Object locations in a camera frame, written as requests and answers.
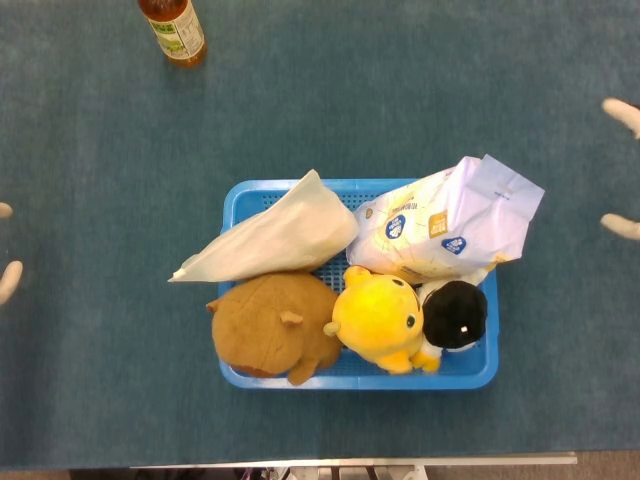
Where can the black white plush toy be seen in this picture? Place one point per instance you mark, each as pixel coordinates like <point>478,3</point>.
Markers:
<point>455,312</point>

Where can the white frosted zip bag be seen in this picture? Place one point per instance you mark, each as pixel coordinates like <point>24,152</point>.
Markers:
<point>280,235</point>

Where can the brown plush toy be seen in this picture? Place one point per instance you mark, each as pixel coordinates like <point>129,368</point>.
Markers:
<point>265,320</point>

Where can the white blue wipes pack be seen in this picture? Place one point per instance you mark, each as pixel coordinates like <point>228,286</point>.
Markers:
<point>450,225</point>

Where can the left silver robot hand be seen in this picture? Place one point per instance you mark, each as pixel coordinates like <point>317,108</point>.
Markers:
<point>12,277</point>

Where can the silver metal rail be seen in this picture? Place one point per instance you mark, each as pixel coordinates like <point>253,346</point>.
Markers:
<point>500,458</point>

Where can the amber tea bottle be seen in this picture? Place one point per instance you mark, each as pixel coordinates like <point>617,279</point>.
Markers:
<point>177,30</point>

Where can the blue plastic basket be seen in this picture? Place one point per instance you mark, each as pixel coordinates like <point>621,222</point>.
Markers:
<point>450,372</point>

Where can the yellow plush toy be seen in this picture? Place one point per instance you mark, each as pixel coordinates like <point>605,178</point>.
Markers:
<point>375,315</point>

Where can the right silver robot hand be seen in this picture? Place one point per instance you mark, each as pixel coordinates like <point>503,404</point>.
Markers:
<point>622,115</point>

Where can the teal table cloth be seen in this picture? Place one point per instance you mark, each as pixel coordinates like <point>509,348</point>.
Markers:
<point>100,150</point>

